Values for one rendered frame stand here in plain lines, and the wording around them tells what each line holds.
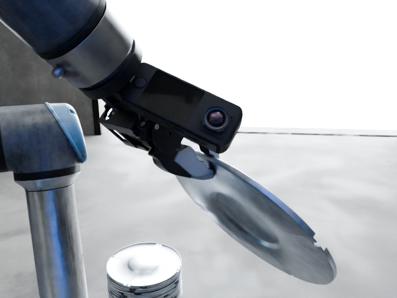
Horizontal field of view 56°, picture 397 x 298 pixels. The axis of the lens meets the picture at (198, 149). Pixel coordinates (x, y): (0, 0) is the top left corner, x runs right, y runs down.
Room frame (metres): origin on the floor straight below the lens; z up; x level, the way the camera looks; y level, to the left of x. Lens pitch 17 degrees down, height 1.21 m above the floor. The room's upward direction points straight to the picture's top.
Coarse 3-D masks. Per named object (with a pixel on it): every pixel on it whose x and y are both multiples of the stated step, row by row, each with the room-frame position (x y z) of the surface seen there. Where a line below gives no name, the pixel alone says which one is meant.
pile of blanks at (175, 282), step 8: (112, 280) 1.19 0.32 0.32; (168, 280) 1.17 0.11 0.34; (176, 280) 1.21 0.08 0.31; (112, 288) 1.17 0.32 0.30; (120, 288) 1.15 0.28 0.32; (128, 288) 1.14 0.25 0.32; (136, 288) 1.13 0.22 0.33; (144, 288) 1.13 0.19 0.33; (152, 288) 1.14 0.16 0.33; (160, 288) 1.15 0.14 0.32; (168, 288) 1.17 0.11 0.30; (176, 288) 1.21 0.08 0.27; (112, 296) 1.18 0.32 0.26; (120, 296) 1.15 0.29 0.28; (128, 296) 1.13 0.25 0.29; (136, 296) 1.13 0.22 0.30; (144, 296) 1.13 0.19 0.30; (152, 296) 1.14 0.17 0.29; (160, 296) 1.15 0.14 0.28; (168, 296) 1.17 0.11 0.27; (176, 296) 1.20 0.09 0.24
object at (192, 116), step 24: (144, 72) 0.37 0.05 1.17; (144, 96) 0.35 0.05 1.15; (168, 96) 0.35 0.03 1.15; (192, 96) 0.35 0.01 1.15; (216, 96) 0.35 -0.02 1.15; (168, 120) 0.34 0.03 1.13; (192, 120) 0.34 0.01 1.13; (216, 120) 0.33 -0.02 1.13; (240, 120) 0.34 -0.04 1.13; (216, 144) 0.32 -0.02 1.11
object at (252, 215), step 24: (216, 168) 0.44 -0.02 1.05; (192, 192) 0.59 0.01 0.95; (216, 192) 0.52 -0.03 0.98; (240, 192) 0.44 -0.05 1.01; (264, 192) 0.40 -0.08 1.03; (216, 216) 0.59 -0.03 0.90; (240, 216) 0.52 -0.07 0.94; (264, 216) 0.44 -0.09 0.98; (288, 216) 0.39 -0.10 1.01; (240, 240) 0.59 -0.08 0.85; (264, 240) 0.52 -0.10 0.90; (288, 240) 0.43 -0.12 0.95; (312, 240) 0.38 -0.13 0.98; (288, 264) 0.50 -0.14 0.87; (312, 264) 0.43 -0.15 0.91
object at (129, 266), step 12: (120, 252) 1.34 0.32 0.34; (132, 252) 1.34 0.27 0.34; (144, 252) 1.34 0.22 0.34; (156, 252) 1.34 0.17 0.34; (168, 252) 1.34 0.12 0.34; (108, 264) 1.26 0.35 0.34; (120, 264) 1.26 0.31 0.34; (132, 264) 1.25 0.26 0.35; (144, 264) 1.25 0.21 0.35; (156, 264) 1.25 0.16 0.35; (168, 264) 1.26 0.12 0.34; (180, 264) 1.25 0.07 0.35; (120, 276) 1.19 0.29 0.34; (132, 276) 1.19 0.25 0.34; (144, 276) 1.19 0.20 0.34; (156, 276) 1.19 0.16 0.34; (168, 276) 1.19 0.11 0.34
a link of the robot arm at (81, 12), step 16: (0, 0) 0.28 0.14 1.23; (16, 0) 0.28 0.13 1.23; (32, 0) 0.29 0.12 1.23; (48, 0) 0.29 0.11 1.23; (64, 0) 0.30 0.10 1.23; (80, 0) 0.31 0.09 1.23; (96, 0) 0.32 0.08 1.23; (0, 16) 0.29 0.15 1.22; (16, 16) 0.29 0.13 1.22; (32, 16) 0.29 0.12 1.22; (48, 16) 0.29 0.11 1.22; (64, 16) 0.30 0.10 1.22; (80, 16) 0.31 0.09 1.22; (96, 16) 0.32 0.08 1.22; (16, 32) 0.30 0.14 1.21; (32, 32) 0.30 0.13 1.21; (48, 32) 0.30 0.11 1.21; (64, 32) 0.30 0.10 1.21; (80, 32) 0.31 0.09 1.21; (32, 48) 0.32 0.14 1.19; (48, 48) 0.31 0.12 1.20; (64, 48) 0.31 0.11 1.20
